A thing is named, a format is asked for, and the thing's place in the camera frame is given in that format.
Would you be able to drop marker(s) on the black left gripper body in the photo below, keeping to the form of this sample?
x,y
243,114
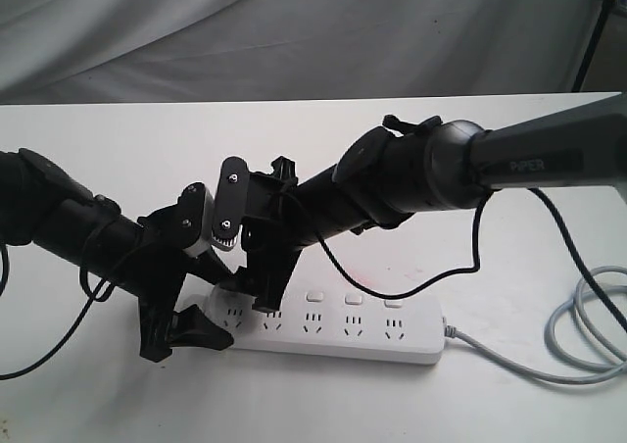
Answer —
x,y
154,273

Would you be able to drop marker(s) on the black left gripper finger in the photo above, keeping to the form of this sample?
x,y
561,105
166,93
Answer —
x,y
192,328
211,268

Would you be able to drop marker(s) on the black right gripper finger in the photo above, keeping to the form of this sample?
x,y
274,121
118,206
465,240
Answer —
x,y
240,282
267,301

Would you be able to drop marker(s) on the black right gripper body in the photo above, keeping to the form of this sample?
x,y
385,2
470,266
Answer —
x,y
270,261

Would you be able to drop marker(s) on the white five-outlet power strip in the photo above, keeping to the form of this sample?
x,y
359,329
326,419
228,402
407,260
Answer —
x,y
335,324

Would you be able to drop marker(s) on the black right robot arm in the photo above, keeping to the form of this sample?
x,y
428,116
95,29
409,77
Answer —
x,y
399,169

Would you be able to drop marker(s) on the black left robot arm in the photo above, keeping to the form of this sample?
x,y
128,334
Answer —
x,y
43,205

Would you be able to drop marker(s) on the grey backdrop cloth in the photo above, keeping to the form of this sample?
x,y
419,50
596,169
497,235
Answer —
x,y
139,51

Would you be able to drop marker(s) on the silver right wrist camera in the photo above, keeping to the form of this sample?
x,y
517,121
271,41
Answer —
x,y
230,202

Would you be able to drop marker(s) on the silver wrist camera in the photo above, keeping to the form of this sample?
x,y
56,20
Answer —
x,y
230,202
193,219

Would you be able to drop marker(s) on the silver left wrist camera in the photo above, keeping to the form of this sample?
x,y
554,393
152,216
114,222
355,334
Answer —
x,y
193,219

